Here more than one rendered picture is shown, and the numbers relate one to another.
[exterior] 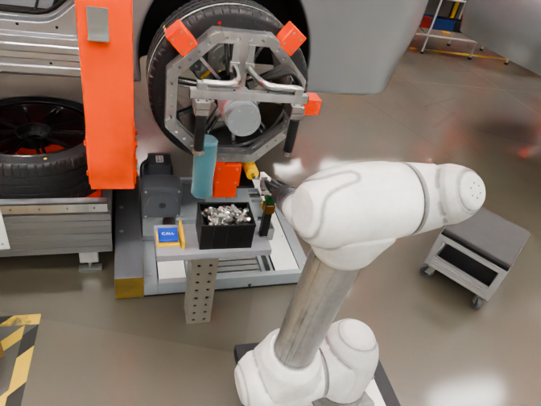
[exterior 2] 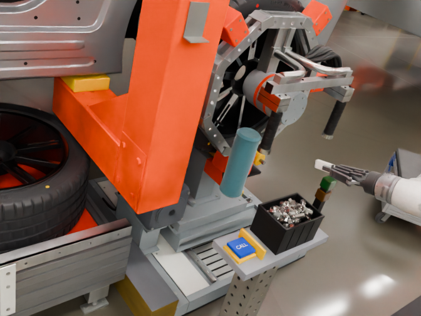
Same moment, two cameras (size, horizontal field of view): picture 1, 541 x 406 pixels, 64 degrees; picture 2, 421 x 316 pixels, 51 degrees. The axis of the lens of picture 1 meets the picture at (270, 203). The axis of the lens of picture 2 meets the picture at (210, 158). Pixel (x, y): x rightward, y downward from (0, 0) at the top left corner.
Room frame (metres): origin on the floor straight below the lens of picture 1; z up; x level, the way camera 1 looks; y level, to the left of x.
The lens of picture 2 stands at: (0.24, 0.96, 1.44)
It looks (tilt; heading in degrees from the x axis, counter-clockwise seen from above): 31 degrees down; 336
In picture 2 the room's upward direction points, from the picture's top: 16 degrees clockwise
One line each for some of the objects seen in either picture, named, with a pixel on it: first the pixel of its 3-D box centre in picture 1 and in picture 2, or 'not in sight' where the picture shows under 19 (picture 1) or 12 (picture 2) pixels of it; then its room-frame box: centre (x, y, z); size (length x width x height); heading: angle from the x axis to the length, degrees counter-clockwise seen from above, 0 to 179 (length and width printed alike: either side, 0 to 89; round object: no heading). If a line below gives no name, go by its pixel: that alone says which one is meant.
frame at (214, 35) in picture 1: (234, 101); (260, 86); (1.62, 0.22, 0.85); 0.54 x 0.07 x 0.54; 112
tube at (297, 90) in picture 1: (274, 70); (319, 52); (1.54, 0.09, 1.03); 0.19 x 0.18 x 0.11; 22
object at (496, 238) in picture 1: (472, 253); (414, 194); (1.88, -1.12, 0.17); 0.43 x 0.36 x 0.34; 146
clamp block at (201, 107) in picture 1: (200, 103); (274, 98); (1.36, 0.30, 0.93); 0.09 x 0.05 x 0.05; 22
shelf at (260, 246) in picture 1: (212, 240); (272, 241); (1.25, 0.19, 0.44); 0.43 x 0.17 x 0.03; 112
